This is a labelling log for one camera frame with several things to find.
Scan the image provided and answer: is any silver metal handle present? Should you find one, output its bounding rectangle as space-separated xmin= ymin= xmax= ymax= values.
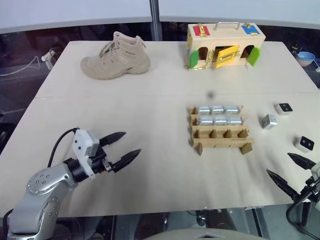
xmin=212 ymin=21 xmax=241 ymax=32

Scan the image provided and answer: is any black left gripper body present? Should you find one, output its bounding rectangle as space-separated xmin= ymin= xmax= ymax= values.
xmin=87 ymin=145 xmax=119 ymax=175

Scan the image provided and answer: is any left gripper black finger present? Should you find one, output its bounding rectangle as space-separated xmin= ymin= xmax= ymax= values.
xmin=99 ymin=131 xmax=127 ymax=148
xmin=112 ymin=148 xmax=142 ymax=173

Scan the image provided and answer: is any white cube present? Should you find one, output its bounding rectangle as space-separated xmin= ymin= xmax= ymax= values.
xmin=292 ymin=135 xmax=316 ymax=154
xmin=273 ymin=102 xmax=294 ymax=116

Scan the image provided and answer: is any wooden battery rack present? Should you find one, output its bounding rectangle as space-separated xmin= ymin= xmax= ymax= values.
xmin=187 ymin=104 xmax=255 ymax=157

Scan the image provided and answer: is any wooden lock box toy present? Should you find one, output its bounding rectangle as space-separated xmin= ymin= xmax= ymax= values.
xmin=184 ymin=21 xmax=267 ymax=71

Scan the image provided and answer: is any grey metal pole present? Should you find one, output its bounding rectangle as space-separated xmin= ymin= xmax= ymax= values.
xmin=148 ymin=0 xmax=164 ymax=42

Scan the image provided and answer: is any yellow hinged door with handle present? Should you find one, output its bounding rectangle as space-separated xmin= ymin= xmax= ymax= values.
xmin=214 ymin=45 xmax=239 ymax=69

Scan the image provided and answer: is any blue bowl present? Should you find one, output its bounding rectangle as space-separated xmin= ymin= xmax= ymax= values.
xmin=297 ymin=51 xmax=317 ymax=68

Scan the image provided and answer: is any white clamp fixture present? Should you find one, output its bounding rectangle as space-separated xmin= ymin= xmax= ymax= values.
xmin=41 ymin=48 xmax=58 ymax=70

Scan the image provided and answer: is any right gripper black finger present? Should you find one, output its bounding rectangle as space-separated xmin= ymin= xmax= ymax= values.
xmin=287 ymin=152 xmax=317 ymax=171
xmin=266 ymin=169 xmax=299 ymax=199

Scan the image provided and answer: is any silver cube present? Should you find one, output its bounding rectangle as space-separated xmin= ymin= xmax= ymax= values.
xmin=258 ymin=113 xmax=278 ymax=130

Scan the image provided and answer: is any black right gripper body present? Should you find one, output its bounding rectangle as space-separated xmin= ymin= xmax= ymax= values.
xmin=297 ymin=176 xmax=320 ymax=201

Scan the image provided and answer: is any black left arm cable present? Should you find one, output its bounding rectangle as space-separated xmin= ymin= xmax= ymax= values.
xmin=47 ymin=127 xmax=81 ymax=168

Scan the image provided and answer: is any thin white cable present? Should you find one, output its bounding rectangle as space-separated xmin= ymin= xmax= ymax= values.
xmin=0 ymin=55 xmax=41 ymax=76

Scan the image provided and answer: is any beige suede hiking boot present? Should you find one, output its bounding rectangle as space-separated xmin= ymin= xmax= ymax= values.
xmin=80 ymin=30 xmax=151 ymax=81

